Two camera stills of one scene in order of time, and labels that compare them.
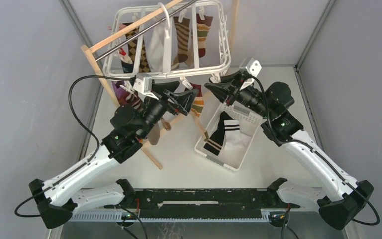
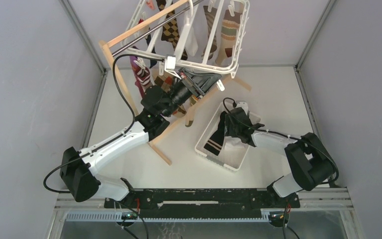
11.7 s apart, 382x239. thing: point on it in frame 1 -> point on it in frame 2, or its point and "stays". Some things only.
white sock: (153, 40) -> (191, 45)
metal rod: (135, 36) -> (121, 49)
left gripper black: (182, 101) -> (198, 84)
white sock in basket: (233, 139) stays
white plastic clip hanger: (165, 6) -> (171, 61)
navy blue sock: (128, 67) -> (152, 62)
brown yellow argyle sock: (144, 64) -> (170, 31)
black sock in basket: (214, 144) stays
